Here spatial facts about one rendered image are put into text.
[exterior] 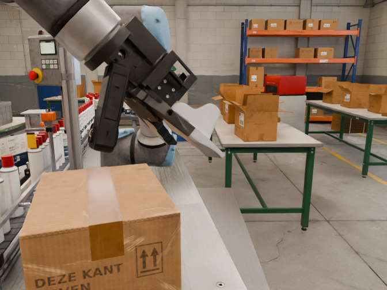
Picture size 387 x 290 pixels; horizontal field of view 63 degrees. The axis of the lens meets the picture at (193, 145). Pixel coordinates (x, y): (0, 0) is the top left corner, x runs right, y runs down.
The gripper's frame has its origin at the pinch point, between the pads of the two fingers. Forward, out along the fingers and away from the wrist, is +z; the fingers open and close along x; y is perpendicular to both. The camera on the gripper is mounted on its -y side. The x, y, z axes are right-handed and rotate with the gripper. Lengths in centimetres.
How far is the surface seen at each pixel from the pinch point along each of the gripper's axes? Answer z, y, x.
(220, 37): 206, 432, 691
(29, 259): -6.9, -26.6, 7.2
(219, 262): 41, -11, 27
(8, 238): 0, -42, 59
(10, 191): -6, -34, 71
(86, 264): 0.3, -22.9, 6.2
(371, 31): 444, 672, 498
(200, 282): 35.2, -17.5, 22.3
